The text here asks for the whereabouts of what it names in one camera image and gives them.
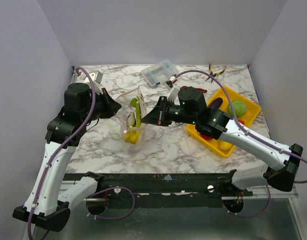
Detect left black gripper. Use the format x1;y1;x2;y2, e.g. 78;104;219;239
81;87;122;124

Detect clear zip top bag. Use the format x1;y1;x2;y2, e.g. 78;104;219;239
116;86;147;146

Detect toy celery stalk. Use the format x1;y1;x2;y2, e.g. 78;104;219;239
129;96;142;128

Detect yellow toy banana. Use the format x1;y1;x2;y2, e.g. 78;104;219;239
123;126;141;145

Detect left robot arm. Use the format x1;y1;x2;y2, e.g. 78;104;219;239
12;83;122;232

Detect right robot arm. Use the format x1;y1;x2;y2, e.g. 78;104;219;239
141;87;303;196

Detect clear plastic organizer box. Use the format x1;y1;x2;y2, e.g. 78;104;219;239
140;59;179;88

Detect red black utility knife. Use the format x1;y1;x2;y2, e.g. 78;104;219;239
180;86;208;94

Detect red toy apple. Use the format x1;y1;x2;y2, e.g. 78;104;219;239
200;134;212;141

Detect purple toy eggplant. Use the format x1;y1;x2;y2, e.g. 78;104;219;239
208;97;223;109

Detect yellow black pliers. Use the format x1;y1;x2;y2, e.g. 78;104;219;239
208;63;226;77

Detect yellow toy lemon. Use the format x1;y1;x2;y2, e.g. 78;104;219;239
218;140;233;152

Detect green toy cabbage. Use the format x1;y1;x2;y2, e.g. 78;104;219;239
227;100;248;117

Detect yellow plastic tray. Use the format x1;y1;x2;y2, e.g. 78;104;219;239
186;86;261;158

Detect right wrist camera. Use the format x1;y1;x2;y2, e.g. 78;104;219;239
165;75;180;103

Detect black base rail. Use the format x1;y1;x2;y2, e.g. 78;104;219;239
63;172;254;208

